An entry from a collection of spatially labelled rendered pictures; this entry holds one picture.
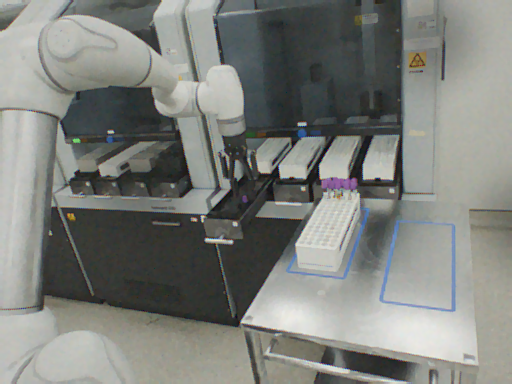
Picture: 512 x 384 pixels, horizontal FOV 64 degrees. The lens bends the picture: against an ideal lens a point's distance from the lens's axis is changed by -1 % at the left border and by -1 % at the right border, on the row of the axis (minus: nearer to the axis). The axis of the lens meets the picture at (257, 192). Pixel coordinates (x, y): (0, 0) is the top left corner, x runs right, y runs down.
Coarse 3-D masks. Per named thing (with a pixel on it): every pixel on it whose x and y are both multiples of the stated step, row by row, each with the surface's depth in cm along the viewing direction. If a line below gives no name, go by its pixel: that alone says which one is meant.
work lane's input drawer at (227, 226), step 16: (272, 176) 160; (240, 192) 151; (256, 192) 146; (272, 192) 157; (224, 208) 141; (240, 208) 139; (256, 208) 143; (208, 224) 136; (224, 224) 134; (240, 224) 132; (208, 240) 134; (224, 240) 132
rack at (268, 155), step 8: (264, 144) 179; (272, 144) 176; (280, 144) 175; (288, 144) 183; (256, 152) 170; (264, 152) 169; (272, 152) 167; (280, 152) 177; (248, 160) 163; (264, 160) 160; (272, 160) 175; (264, 168) 160; (272, 168) 162
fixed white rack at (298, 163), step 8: (296, 144) 172; (304, 144) 170; (312, 144) 169; (320, 144) 170; (296, 152) 164; (304, 152) 162; (312, 152) 160; (320, 152) 170; (288, 160) 156; (296, 160) 156; (304, 160) 155; (312, 160) 167; (280, 168) 152; (288, 168) 151; (296, 168) 150; (304, 168) 149; (280, 176) 154; (288, 176) 153; (296, 176) 151; (304, 176) 151
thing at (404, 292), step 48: (384, 240) 107; (432, 240) 103; (288, 288) 95; (336, 288) 92; (384, 288) 90; (432, 288) 87; (288, 336) 83; (336, 336) 79; (384, 336) 78; (432, 336) 76
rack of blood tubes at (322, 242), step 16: (320, 208) 114; (336, 208) 114; (352, 208) 112; (320, 224) 108; (336, 224) 106; (352, 224) 111; (304, 240) 101; (320, 240) 101; (336, 240) 99; (304, 256) 99; (320, 256) 97; (336, 256) 96
